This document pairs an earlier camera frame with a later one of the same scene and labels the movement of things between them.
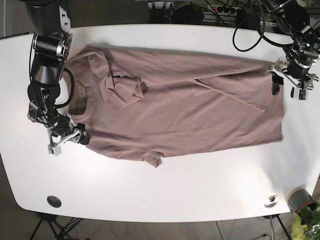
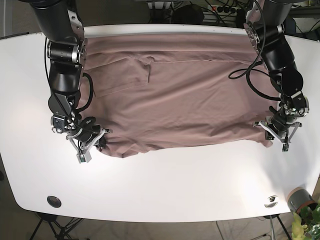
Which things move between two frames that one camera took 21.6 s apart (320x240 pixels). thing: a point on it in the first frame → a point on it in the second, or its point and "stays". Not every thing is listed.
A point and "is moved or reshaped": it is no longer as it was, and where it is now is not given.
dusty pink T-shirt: (157, 106) is moved or reshaped
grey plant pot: (298, 198) stays
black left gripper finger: (84, 138) → (102, 143)
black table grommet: (54, 201) stays
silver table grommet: (271, 201) stays
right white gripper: (279, 72) → (273, 133)
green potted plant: (305, 224) stays
